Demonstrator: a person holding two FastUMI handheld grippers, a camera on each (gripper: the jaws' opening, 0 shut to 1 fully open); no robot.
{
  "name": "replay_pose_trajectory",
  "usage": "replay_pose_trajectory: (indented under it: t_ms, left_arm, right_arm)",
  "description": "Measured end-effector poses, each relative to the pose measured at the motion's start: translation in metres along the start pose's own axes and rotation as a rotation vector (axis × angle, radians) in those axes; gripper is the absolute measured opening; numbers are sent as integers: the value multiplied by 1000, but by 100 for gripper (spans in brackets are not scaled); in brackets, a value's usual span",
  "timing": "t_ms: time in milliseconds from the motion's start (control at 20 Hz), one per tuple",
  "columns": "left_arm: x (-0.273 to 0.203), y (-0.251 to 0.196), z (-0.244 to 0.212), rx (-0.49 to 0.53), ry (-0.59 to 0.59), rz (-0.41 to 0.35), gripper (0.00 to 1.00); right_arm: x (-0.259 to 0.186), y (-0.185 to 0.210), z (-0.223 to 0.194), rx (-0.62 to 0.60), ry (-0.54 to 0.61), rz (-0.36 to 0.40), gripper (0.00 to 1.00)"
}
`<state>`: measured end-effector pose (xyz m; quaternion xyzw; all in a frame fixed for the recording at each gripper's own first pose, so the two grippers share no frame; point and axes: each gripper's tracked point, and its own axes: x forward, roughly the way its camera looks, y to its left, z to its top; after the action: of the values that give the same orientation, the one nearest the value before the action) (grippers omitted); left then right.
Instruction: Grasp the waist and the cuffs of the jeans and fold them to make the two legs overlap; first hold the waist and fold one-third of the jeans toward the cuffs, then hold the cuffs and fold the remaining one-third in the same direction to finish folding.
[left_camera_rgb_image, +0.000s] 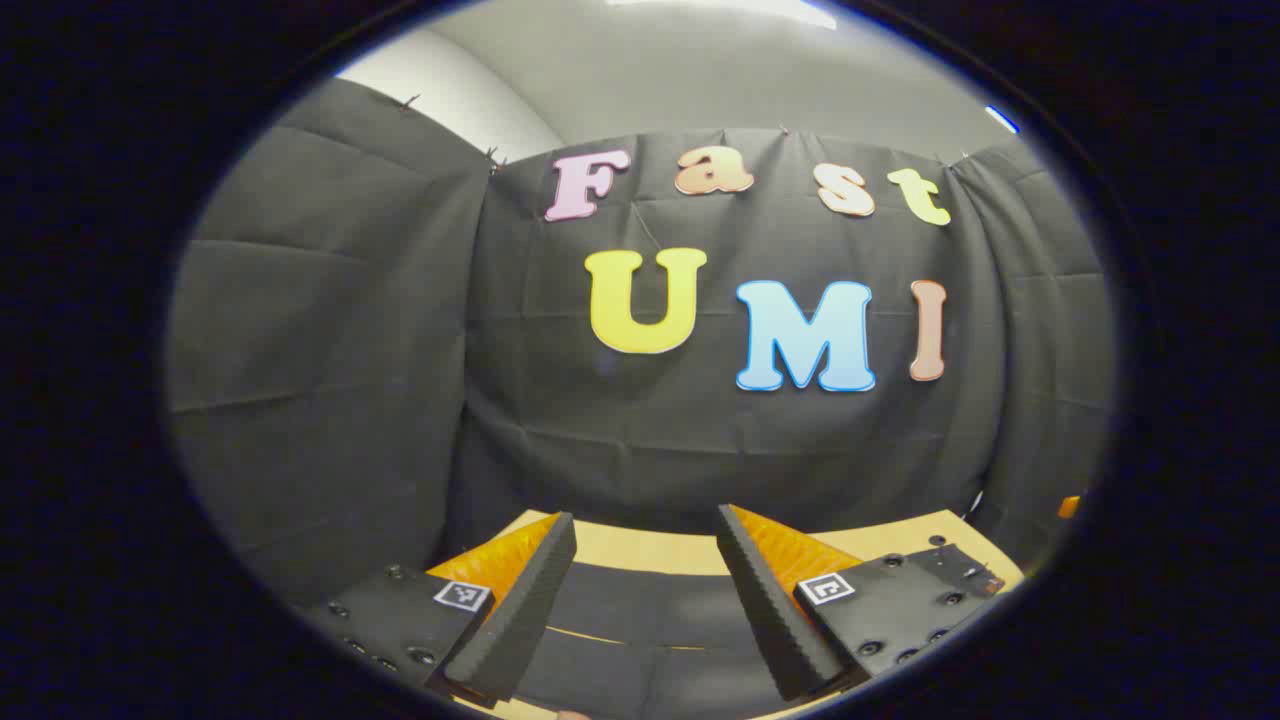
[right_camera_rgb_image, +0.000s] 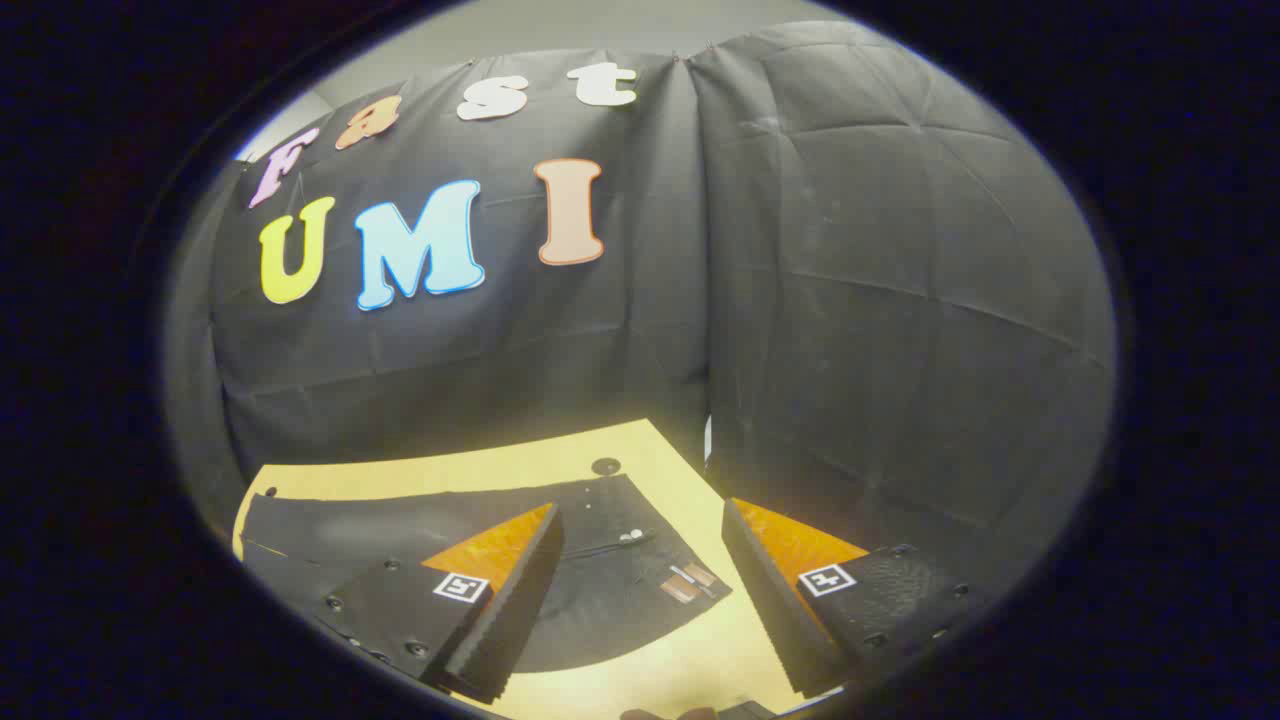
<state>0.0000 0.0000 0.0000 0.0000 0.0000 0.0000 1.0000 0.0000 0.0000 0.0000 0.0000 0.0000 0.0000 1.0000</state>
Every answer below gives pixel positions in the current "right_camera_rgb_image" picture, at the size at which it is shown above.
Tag dark grey jeans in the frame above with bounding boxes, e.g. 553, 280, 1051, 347
238, 474, 733, 673

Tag black backdrop cloth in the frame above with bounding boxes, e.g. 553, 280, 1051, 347
165, 20, 1116, 591

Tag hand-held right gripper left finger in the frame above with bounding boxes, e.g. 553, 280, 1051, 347
318, 502, 564, 704

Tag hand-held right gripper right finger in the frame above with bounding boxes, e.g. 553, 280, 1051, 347
722, 497, 976, 699

